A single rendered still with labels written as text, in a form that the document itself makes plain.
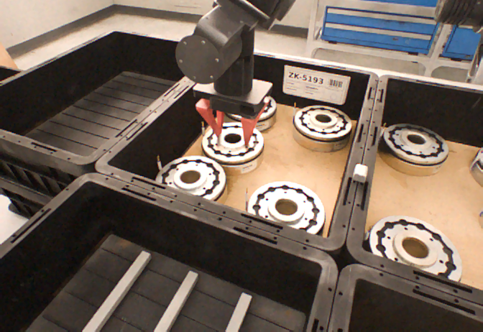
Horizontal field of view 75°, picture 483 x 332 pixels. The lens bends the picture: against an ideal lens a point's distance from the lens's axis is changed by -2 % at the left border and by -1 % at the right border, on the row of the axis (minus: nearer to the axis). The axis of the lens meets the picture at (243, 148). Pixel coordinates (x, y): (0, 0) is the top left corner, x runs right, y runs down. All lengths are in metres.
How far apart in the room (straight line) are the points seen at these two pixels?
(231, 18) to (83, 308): 0.36
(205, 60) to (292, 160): 0.26
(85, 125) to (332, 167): 0.47
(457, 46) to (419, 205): 2.06
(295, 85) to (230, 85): 0.24
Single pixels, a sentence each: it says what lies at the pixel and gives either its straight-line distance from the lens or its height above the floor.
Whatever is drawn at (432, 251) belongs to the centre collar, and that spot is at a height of 0.87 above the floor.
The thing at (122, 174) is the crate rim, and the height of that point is 0.93.
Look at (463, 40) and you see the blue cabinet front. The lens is 2.52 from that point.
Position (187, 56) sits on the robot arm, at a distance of 0.37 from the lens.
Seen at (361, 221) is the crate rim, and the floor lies 0.93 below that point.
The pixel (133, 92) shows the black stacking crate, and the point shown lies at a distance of 0.77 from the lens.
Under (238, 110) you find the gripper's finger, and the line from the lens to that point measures 0.45.
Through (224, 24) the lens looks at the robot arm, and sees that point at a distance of 0.36.
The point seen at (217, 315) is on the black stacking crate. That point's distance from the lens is 0.39.
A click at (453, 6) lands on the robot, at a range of 1.39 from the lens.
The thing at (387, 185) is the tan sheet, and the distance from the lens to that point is 0.55.
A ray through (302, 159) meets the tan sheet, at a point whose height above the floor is 0.83.
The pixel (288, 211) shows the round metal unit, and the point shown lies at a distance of 0.45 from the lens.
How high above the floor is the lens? 1.19
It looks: 40 degrees down
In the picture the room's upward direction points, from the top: straight up
